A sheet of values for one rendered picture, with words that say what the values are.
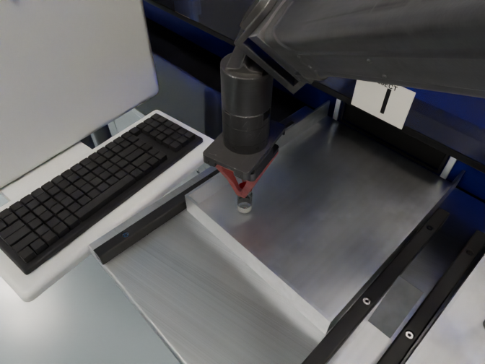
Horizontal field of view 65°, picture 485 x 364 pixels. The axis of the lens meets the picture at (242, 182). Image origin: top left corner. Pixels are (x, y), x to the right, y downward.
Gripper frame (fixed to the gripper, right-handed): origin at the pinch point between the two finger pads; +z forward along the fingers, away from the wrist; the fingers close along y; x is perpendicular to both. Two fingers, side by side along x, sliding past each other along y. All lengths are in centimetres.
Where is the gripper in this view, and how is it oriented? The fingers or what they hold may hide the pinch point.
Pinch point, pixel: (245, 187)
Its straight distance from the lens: 54.2
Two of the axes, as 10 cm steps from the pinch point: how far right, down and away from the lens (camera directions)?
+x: -8.6, -3.8, 3.4
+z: -0.1, 6.7, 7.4
